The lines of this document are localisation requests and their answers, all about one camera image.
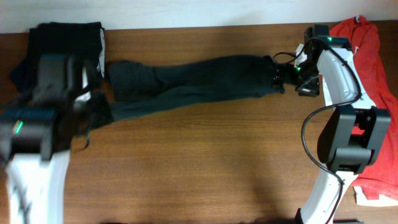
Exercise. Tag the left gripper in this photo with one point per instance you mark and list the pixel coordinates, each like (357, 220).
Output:
(88, 86)

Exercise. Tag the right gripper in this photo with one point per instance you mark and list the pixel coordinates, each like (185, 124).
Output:
(278, 76)

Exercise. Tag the dark green t-shirt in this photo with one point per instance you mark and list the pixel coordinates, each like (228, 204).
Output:
(141, 89)

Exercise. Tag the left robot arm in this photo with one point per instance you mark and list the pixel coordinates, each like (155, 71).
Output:
(37, 132)

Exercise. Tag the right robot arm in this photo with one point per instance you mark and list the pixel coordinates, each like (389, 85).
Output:
(352, 137)

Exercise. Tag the folded black clothes stack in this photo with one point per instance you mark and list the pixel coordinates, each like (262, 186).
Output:
(85, 41)

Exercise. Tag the red t-shirt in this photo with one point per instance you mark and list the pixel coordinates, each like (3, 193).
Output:
(381, 177)

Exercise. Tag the white garment under red shirt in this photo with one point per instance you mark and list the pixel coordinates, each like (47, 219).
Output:
(382, 201)

